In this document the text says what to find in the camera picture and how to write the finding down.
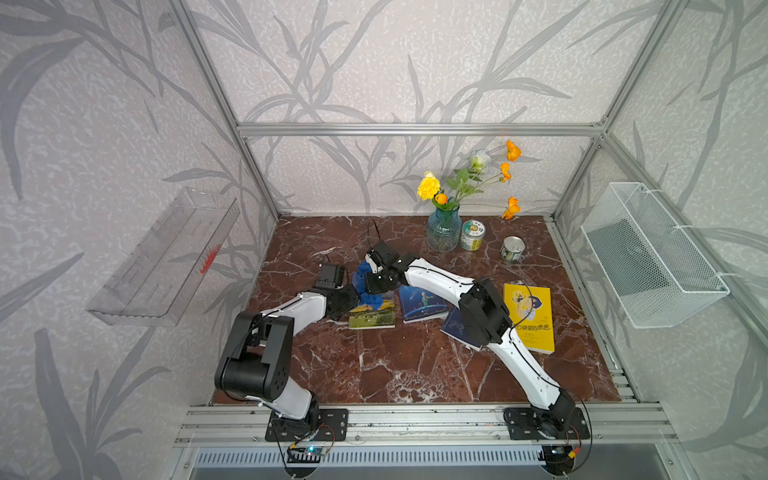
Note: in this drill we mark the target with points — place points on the white wire mesh basket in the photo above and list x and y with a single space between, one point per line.
661 278

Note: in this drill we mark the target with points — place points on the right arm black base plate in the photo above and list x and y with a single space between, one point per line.
526 423

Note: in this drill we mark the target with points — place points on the clear plastic wall shelf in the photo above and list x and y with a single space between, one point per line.
156 283

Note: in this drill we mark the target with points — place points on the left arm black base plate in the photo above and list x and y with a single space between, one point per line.
324 424

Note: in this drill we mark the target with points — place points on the blue Little Prince book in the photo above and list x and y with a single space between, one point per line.
420 305

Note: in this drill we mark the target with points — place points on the aluminium front rail frame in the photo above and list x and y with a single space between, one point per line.
426 424

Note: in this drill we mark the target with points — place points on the yellow cover book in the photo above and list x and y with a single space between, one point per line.
531 312

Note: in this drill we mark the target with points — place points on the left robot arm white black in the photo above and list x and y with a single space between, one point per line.
256 360

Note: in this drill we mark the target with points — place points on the glass vase with flowers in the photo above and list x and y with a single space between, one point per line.
444 225

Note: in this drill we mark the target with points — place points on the blue landscape cover book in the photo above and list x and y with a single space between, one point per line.
365 317

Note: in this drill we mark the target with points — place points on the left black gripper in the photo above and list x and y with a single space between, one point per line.
353 301

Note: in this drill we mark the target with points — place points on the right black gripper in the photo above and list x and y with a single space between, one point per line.
370 287

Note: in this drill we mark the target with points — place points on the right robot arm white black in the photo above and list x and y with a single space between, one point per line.
487 321

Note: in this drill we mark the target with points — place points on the blue cleaning cloth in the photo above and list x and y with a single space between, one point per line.
366 299

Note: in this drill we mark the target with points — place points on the green labelled tin can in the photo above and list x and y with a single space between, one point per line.
472 235

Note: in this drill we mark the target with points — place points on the dark navy book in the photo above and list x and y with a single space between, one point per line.
454 328

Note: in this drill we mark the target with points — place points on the open silver tin can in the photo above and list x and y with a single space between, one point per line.
513 248

